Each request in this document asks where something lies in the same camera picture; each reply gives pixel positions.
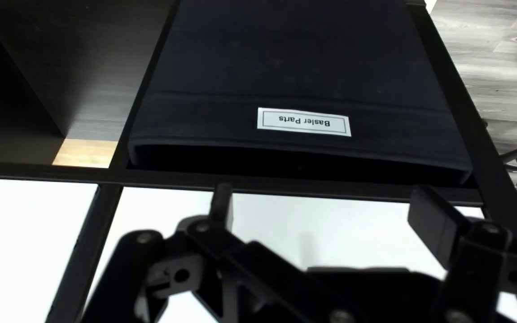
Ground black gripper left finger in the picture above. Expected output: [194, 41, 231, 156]
[81, 214, 355, 323]

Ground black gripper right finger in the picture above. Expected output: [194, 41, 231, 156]
[406, 185, 517, 323]

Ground white drawer with grey handle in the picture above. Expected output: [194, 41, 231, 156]
[84, 185, 517, 323]

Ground white bin label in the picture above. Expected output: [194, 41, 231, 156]
[255, 106, 353, 140]

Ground white cabinet door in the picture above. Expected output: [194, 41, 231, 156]
[0, 176, 102, 323]

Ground black fabric storage bin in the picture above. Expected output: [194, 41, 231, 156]
[125, 0, 476, 189]

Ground black cube shelf unit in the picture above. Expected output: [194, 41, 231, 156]
[0, 0, 517, 323]

